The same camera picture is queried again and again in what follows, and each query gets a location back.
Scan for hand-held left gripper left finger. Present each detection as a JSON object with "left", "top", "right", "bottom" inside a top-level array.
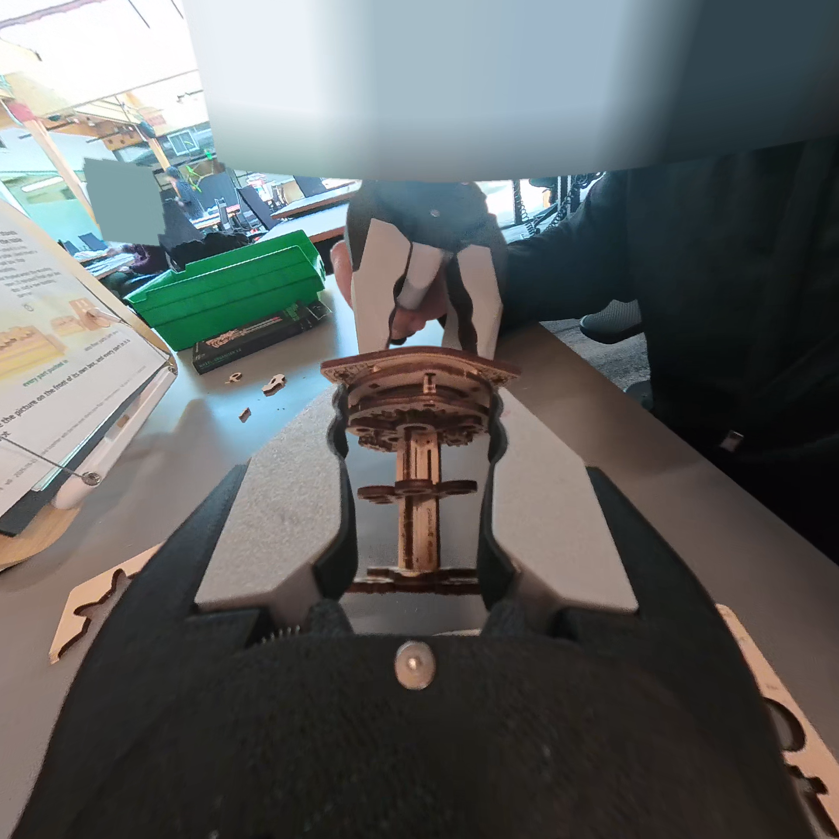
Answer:
[{"left": 194, "top": 385, "right": 360, "bottom": 610}]

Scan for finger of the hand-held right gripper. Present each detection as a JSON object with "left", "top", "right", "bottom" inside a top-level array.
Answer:
[
  {"left": 350, "top": 218, "right": 415, "bottom": 353},
  {"left": 455, "top": 244, "right": 506, "bottom": 359}
]

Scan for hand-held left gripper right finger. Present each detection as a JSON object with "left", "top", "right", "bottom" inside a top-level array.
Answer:
[{"left": 477, "top": 387, "right": 640, "bottom": 614}]

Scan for wooden gear model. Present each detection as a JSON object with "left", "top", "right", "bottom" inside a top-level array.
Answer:
[{"left": 320, "top": 346, "right": 522, "bottom": 597}]

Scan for wooden parts sheet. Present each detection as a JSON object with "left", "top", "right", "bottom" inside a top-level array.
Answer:
[{"left": 714, "top": 603, "right": 839, "bottom": 839}]

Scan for person's right forearm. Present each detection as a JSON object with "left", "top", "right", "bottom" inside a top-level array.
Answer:
[{"left": 503, "top": 169, "right": 656, "bottom": 329}]

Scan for black model box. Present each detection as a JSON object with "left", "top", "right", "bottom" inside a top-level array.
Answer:
[{"left": 192, "top": 302, "right": 334, "bottom": 376}]

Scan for person's right hand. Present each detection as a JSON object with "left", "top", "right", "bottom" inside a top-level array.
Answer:
[{"left": 329, "top": 240, "right": 454, "bottom": 345}]

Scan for green plastic bin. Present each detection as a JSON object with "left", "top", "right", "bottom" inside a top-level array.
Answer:
[{"left": 125, "top": 229, "right": 326, "bottom": 351}]

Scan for jagged wooden sheet strip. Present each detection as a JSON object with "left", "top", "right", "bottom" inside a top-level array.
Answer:
[{"left": 49, "top": 543, "right": 165, "bottom": 664}]

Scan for instruction sheet on wooden stand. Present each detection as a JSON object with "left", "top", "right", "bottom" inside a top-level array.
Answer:
[{"left": 0, "top": 197, "right": 179, "bottom": 571}]

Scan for printed instruction sheets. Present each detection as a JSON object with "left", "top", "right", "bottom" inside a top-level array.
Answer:
[{"left": 0, "top": 200, "right": 165, "bottom": 519}]

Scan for coiled black cable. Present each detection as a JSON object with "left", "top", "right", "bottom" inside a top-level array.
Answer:
[{"left": 511, "top": 172, "right": 607, "bottom": 232}]

